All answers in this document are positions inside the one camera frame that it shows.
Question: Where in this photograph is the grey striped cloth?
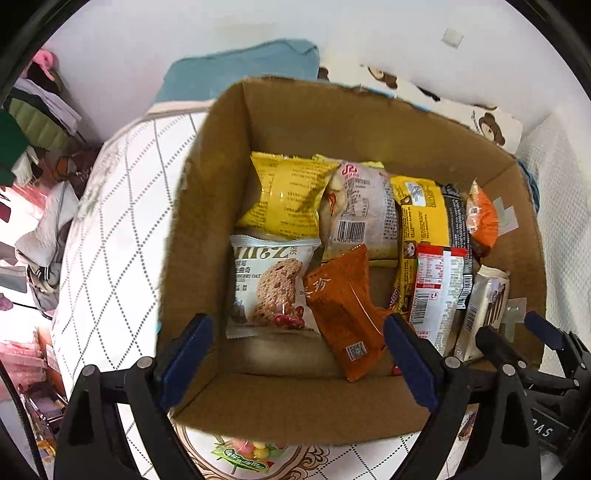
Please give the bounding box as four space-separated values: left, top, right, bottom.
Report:
27 263 63 311

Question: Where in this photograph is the dark green garment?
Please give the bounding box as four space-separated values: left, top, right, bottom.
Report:
0 111 28 185

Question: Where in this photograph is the brown red snack packet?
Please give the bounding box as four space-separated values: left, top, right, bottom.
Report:
457 408 478 444

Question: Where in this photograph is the clear bread packet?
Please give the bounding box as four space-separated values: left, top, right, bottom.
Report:
321 159 402 268

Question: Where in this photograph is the white crumpled cloth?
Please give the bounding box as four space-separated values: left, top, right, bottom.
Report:
14 182 80 266

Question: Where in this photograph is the white oat cookie packet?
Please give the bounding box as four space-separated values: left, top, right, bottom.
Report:
225 234 322 340

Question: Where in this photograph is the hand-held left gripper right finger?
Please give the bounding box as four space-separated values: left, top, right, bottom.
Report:
384 314 541 480

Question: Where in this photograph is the pink plush toy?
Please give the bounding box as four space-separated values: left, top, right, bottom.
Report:
28 48 58 81

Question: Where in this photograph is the white textured bed cover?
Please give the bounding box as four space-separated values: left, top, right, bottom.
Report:
515 111 591 370

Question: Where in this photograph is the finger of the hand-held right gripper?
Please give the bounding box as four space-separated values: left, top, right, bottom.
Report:
475 325 530 371
525 311 591 385

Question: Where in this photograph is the red white snack packet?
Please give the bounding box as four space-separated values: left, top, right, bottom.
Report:
406 244 469 354

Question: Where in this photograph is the green candy packet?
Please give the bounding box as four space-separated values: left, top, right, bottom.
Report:
210 436 287 476

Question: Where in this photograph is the orange snack packet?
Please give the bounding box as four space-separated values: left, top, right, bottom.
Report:
464 180 500 257
302 244 393 383

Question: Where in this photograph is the cardboard box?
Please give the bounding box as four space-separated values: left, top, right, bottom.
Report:
154 78 548 446

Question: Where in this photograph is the blue towel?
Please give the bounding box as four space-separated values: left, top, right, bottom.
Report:
154 39 320 104

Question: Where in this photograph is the white chocolate stick packet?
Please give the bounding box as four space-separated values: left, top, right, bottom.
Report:
455 264 511 361

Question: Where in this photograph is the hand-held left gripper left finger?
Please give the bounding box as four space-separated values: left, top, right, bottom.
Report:
54 314 214 480

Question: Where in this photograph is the olive puffer jacket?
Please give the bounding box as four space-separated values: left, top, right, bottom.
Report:
7 92 84 151

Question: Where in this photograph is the white floral quilt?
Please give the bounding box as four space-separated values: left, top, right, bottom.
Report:
51 104 462 480

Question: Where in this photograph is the large yellow black snack packet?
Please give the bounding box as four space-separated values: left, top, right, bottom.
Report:
390 175 476 324

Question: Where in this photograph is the bear print pillow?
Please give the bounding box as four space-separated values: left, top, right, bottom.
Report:
318 55 525 148

